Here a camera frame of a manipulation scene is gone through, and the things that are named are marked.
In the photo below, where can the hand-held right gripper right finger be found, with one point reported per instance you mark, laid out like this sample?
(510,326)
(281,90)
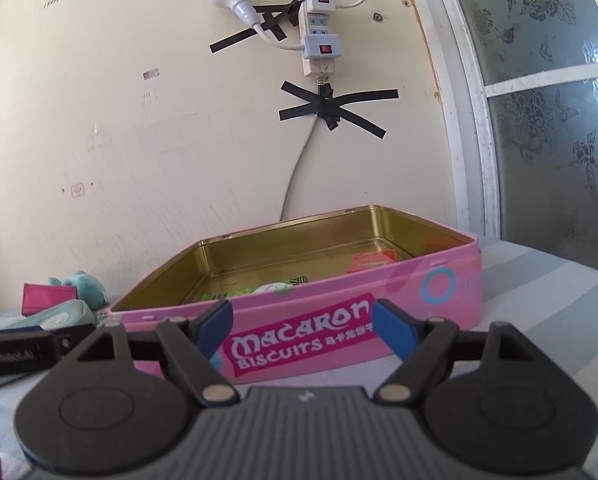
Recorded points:
(391,327)

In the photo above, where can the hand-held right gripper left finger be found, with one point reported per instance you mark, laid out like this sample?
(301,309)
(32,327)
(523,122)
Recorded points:
(214,325)

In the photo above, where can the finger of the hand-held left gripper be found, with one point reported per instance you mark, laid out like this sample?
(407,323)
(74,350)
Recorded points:
(76,335)

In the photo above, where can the light blue pencil case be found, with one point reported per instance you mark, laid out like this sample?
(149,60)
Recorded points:
(64,317)

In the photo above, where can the pink wallet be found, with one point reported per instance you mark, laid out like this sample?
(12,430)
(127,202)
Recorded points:
(46,299)

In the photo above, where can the pink biscuit tin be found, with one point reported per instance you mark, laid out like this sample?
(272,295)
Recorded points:
(289,310)

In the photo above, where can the teal plush toy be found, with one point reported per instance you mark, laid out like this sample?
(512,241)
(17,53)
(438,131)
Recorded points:
(86,287)

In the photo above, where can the red packet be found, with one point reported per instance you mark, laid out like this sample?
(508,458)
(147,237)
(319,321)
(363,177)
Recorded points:
(374,261)

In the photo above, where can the green patterned box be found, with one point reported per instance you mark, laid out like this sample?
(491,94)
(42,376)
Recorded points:
(279,287)

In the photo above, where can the striped bed sheet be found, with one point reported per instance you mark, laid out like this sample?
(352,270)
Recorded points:
(554,310)

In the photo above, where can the frosted floral glass pane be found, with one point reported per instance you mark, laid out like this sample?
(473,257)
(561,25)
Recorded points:
(529,15)
(554,170)

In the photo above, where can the white power strip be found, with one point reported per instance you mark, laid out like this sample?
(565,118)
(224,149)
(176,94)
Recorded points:
(319,25)

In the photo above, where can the white wall sticker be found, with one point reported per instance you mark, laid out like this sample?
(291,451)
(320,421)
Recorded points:
(77,190)

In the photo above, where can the white window frame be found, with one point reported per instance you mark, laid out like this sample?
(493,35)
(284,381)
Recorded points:
(466,110)

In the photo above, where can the pink wall sticker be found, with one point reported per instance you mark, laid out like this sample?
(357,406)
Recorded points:
(150,74)

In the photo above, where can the white switch adapter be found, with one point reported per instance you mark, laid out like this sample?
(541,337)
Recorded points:
(324,1)
(321,46)

